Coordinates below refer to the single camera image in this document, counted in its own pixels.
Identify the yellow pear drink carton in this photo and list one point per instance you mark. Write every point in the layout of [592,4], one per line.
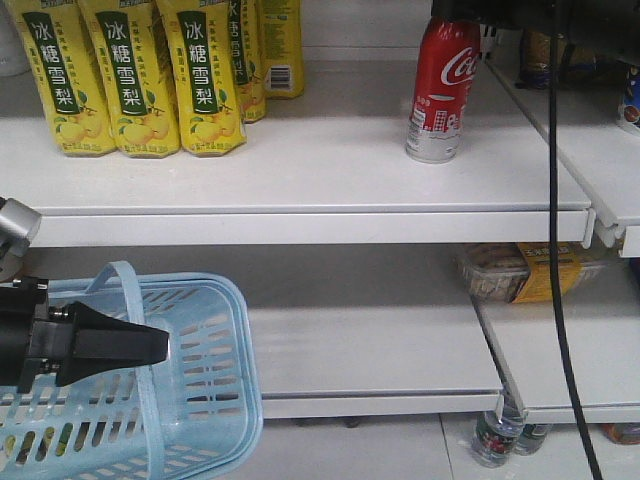
[209,111]
[130,45]
[67,75]

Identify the clear cookie box yellow label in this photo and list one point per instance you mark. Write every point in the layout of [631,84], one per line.
[520,272]

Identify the red coke can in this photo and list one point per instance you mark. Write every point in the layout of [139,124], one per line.
[447,63]

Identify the light blue plastic basket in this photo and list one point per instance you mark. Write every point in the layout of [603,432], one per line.
[196,415]

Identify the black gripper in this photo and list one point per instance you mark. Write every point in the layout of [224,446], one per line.
[73,342]

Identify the white metal shelf unit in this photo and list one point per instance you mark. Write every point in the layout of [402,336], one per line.
[374,362]

